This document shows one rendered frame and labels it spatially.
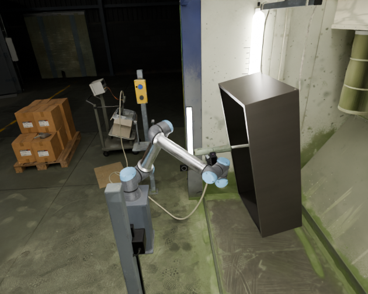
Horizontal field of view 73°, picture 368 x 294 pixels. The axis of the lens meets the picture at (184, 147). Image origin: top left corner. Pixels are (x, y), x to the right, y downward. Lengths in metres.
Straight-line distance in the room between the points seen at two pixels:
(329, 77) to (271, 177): 1.53
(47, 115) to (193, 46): 2.90
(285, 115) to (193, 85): 1.21
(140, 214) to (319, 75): 2.30
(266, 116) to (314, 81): 1.45
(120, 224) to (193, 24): 2.06
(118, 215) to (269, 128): 1.15
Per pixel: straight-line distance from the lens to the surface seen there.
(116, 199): 0.84
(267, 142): 1.75
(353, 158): 3.08
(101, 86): 4.39
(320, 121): 3.24
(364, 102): 2.82
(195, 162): 1.68
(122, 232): 0.93
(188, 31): 2.58
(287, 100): 1.69
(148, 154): 2.19
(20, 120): 4.93
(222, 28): 2.62
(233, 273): 2.57
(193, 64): 2.61
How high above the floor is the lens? 2.11
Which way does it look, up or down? 27 degrees down
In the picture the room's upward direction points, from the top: 3 degrees counter-clockwise
